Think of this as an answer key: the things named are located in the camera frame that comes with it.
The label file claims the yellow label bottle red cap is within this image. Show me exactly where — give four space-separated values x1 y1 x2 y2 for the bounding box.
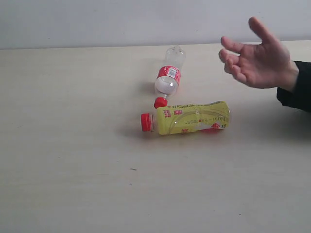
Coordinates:
140 101 231 135

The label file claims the person's open hand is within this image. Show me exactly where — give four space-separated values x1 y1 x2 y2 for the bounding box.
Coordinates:
219 17 299 92

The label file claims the clear bottle red label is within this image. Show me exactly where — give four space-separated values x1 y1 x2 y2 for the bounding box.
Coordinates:
154 45 186 109

